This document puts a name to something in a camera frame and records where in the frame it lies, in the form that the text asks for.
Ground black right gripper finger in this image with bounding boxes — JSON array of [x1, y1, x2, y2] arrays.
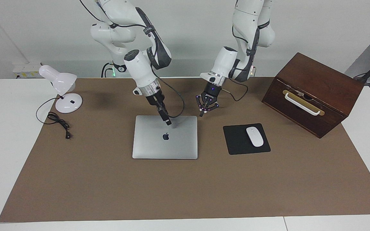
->
[[159, 102, 172, 126], [155, 104, 169, 124]]

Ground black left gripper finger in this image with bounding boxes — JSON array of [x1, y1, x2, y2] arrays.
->
[[205, 100, 220, 114], [196, 94, 209, 117]]

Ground grey apple laptop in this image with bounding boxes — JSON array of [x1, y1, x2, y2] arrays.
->
[[132, 115, 198, 160]]

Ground black mouse pad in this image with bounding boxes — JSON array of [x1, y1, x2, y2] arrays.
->
[[223, 123, 271, 155]]

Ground white computer mouse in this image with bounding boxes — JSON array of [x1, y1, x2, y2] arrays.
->
[[246, 127, 265, 148]]

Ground brown table mat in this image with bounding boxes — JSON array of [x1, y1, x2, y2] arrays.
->
[[0, 77, 370, 223]]

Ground white desk lamp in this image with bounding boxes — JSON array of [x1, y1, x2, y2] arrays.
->
[[39, 65, 83, 114]]

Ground dark brown wooden box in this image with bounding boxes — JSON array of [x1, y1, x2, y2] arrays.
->
[[261, 52, 365, 139]]

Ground white power strip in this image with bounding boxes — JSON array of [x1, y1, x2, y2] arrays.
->
[[13, 63, 41, 79]]

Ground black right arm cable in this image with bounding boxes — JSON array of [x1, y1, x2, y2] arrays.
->
[[79, 0, 185, 118]]

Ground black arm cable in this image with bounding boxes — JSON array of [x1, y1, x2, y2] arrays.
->
[[220, 19, 270, 102], [79, 0, 185, 118]]

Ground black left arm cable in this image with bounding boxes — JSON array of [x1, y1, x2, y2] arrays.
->
[[220, 19, 270, 102]]

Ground black right base cable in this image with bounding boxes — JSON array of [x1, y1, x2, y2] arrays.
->
[[101, 63, 113, 78]]

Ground white box handle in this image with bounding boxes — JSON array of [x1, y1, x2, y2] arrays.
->
[[284, 92, 321, 116]]

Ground black lamp cable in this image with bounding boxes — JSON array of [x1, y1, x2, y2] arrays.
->
[[36, 97, 72, 140]]

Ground brass handle plate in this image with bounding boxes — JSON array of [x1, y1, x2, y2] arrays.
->
[[282, 90, 325, 116]]

